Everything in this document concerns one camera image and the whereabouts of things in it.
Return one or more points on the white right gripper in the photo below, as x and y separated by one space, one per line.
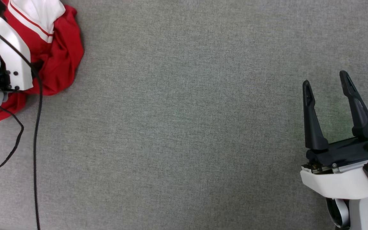
334 183

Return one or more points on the red and white jersey garment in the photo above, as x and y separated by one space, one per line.
62 57

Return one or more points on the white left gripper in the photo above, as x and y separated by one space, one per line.
18 57

